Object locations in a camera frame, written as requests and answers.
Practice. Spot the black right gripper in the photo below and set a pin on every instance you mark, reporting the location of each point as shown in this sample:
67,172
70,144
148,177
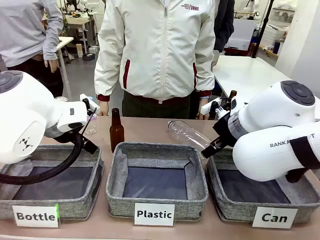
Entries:
226,130

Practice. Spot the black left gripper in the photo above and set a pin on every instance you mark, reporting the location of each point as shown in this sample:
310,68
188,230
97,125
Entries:
66,136

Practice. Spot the large clear plastic bottle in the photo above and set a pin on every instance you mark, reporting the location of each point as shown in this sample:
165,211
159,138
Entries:
186,133

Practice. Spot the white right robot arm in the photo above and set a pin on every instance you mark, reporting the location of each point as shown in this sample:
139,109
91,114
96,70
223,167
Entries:
270,130

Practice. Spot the person right forearm white sleeve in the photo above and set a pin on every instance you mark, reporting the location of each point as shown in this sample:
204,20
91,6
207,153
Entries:
103,77

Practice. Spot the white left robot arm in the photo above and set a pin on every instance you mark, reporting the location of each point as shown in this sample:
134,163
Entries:
22,120

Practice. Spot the person left forearm white sleeve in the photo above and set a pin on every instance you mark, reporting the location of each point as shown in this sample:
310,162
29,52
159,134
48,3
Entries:
206,77

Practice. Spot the grey fabric basket Plastic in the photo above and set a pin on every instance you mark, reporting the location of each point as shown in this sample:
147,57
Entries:
155,175

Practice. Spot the grey fabric basket Bottle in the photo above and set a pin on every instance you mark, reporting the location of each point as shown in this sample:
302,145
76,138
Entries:
75,210

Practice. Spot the grey fabric basket Can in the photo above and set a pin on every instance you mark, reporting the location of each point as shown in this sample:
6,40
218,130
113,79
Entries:
240,210

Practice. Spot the white Can label sign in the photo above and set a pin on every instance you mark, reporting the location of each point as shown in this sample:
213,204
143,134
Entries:
274,218

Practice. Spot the person left hand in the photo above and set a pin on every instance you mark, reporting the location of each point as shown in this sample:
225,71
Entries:
203,116

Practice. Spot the person right hand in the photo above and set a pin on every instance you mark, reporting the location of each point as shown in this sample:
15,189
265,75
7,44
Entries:
103,108

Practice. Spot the grey shirt person hand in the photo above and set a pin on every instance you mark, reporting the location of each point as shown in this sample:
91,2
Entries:
52,65

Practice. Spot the large white table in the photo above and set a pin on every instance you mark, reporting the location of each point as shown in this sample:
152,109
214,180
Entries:
245,72

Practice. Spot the white Bottle label sign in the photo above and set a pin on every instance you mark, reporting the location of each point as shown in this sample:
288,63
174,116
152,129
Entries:
36,216

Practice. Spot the white Plastic label sign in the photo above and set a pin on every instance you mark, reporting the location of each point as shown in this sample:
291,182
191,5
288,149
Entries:
154,214

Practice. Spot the small white table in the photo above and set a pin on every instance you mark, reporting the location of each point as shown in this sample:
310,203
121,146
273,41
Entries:
65,41

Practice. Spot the person in white jacket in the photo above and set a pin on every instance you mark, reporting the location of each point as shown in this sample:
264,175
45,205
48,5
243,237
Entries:
155,50

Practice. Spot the white box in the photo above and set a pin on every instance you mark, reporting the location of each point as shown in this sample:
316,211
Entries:
241,33

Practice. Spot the dark blue bottle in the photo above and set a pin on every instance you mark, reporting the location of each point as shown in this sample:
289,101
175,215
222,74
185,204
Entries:
276,47

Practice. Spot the person in dark jacket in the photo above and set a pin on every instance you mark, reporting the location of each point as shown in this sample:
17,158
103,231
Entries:
223,22

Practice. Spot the background workbench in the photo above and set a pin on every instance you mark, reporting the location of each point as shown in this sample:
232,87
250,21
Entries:
77,22

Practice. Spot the black stand pole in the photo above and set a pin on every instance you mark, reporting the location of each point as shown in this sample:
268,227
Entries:
261,27

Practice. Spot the clear storage boxes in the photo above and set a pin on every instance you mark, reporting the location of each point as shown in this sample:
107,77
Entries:
275,32

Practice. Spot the person in grey shirt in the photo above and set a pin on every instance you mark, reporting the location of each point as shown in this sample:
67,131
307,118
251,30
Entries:
22,30

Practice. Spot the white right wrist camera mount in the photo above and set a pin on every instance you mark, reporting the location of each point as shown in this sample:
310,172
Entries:
208,107

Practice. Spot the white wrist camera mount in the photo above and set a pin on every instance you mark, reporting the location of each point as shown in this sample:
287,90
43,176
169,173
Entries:
92,106
208,107

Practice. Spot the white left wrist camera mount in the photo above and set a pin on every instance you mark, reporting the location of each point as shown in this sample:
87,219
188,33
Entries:
92,106

